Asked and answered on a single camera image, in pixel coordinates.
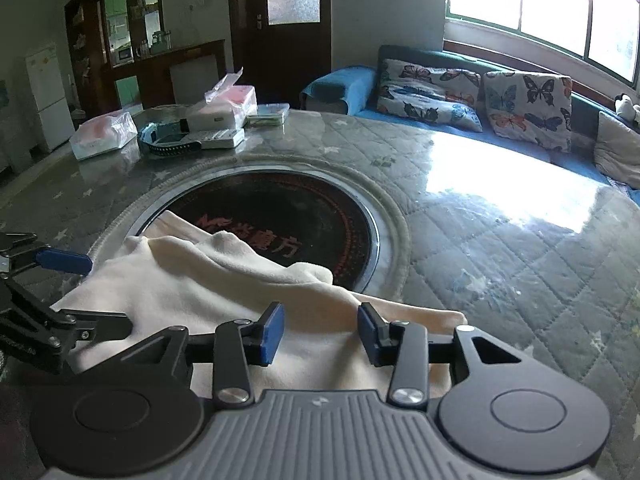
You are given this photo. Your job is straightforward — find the dark wooden display cabinet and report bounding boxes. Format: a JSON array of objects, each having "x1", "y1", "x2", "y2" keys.
[{"x1": 64, "y1": 0, "x2": 163, "y2": 106}]

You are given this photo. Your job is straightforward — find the sealed pink white tissue pack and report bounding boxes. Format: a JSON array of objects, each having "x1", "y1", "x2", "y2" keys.
[{"x1": 69, "y1": 111, "x2": 139, "y2": 161}]

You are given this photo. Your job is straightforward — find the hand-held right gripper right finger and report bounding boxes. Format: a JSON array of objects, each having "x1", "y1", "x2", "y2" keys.
[{"x1": 357, "y1": 301, "x2": 523, "y2": 407}]

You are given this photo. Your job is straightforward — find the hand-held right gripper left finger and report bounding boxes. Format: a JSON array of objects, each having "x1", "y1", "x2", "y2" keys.
[{"x1": 120, "y1": 301, "x2": 287, "y2": 407}]

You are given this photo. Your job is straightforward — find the row of glass jars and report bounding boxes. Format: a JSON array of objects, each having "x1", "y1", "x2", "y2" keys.
[{"x1": 135, "y1": 30, "x2": 173, "y2": 58}]

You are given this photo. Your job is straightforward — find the butterfly print pillow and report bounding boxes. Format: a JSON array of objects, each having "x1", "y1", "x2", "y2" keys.
[
  {"x1": 376, "y1": 58, "x2": 485, "y2": 133},
  {"x1": 482, "y1": 71, "x2": 573, "y2": 153}
]

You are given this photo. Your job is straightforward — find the white refrigerator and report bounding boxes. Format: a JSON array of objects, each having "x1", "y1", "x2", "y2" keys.
[{"x1": 25, "y1": 42, "x2": 76, "y2": 151}]

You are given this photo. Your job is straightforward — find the dark wooden sideboard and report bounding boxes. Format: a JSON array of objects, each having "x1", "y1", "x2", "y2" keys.
[{"x1": 100, "y1": 39, "x2": 228, "y2": 111}]

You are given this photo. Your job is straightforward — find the dark wooden door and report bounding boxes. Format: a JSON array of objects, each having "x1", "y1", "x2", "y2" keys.
[{"x1": 227, "y1": 0, "x2": 332, "y2": 111}]

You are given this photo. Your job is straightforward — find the white remote control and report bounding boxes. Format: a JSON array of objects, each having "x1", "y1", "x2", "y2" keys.
[{"x1": 155, "y1": 127, "x2": 246, "y2": 150}]

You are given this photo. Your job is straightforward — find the plain grey pillow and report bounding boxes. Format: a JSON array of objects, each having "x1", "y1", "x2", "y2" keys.
[{"x1": 594, "y1": 111, "x2": 640, "y2": 191}]

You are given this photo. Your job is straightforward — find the panda plush toy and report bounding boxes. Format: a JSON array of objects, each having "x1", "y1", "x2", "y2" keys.
[{"x1": 614, "y1": 92, "x2": 640, "y2": 123}]

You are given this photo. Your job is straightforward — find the blue sofa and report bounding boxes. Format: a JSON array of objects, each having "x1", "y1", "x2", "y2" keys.
[{"x1": 299, "y1": 44, "x2": 640, "y2": 196}]

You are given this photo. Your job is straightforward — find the cream garment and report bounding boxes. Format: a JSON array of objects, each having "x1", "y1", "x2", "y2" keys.
[{"x1": 50, "y1": 210, "x2": 468, "y2": 401}]

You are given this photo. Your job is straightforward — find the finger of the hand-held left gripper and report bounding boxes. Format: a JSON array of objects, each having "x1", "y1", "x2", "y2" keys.
[
  {"x1": 0, "y1": 280, "x2": 134, "y2": 356},
  {"x1": 0, "y1": 232, "x2": 93, "y2": 276}
]

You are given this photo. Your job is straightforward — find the round black induction cooktop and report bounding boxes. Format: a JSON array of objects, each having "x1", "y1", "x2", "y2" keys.
[{"x1": 87, "y1": 157, "x2": 408, "y2": 301}]

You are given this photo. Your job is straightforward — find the open white tissue pack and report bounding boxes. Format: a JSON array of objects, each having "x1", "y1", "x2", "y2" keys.
[{"x1": 186, "y1": 67, "x2": 258, "y2": 131}]

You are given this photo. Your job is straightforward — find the black hairbrush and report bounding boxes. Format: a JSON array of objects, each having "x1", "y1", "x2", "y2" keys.
[{"x1": 137, "y1": 119, "x2": 203, "y2": 157}]

